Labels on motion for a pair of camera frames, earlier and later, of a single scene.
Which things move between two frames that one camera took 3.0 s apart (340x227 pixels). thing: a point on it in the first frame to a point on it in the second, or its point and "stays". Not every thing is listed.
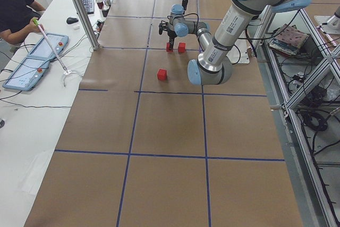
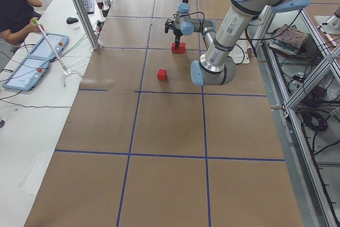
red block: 168,48 to 173,50
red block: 162,74 stays
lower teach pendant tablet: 27,74 stays
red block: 181,47 stays
